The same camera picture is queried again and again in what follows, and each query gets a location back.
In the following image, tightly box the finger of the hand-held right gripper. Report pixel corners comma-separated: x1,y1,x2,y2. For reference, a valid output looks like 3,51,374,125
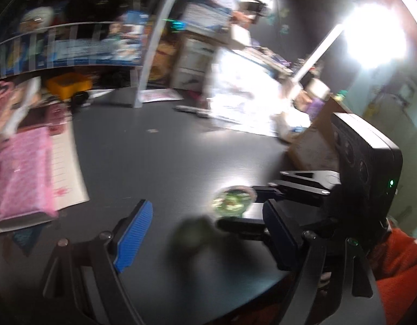
216,217,273,242
251,170,342,208

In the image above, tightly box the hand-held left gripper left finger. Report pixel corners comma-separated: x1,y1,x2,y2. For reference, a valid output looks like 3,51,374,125
43,199,154,325

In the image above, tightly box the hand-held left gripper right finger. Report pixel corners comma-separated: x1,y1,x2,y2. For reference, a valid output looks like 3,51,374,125
262,199,387,325

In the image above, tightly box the round green badge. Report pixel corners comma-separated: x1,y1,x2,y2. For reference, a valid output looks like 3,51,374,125
212,185,258,218

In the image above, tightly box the brown cardboard box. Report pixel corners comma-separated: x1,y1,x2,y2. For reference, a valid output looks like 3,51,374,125
287,99,352,174

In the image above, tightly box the person's right forearm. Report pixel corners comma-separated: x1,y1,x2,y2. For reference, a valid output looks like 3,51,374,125
318,219,417,325

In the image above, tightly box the purple box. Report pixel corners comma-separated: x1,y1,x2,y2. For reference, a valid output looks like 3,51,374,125
308,96,328,115

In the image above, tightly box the white paper roll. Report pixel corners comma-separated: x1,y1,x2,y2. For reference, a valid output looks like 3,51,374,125
306,77,331,98

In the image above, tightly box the white lined notepad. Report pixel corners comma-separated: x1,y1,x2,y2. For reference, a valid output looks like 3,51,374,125
49,121,91,211

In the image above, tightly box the blue triangular cloth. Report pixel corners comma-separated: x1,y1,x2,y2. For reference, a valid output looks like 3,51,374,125
11,224,44,257

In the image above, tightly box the clear gift bag with bow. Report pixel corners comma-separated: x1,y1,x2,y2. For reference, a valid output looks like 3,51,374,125
204,45,288,138

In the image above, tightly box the white desk lamp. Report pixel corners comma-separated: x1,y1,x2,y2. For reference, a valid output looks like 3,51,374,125
289,2,408,93

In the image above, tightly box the black pen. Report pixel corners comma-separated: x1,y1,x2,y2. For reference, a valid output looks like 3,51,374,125
174,105,210,118

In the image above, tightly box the pink patterned pouch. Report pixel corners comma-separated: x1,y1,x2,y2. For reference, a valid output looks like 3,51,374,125
0,129,59,225

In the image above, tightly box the black round item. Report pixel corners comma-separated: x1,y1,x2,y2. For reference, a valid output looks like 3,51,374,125
70,92,91,108

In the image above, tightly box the white drawer unit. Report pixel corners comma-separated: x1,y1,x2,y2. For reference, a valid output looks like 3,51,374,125
171,33,216,93

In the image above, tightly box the orange box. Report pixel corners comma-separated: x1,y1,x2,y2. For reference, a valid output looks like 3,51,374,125
45,73,94,101

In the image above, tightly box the brown character acrylic stand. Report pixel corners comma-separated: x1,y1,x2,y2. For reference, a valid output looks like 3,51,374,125
148,38,182,82

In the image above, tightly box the pink flower clip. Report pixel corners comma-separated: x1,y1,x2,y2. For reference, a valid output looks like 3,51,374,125
0,80,13,109

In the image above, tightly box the black round plush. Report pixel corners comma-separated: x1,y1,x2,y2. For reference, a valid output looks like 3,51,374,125
66,0,128,26

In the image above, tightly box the white wire rack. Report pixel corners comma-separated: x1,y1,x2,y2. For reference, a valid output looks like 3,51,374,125
0,0,187,109

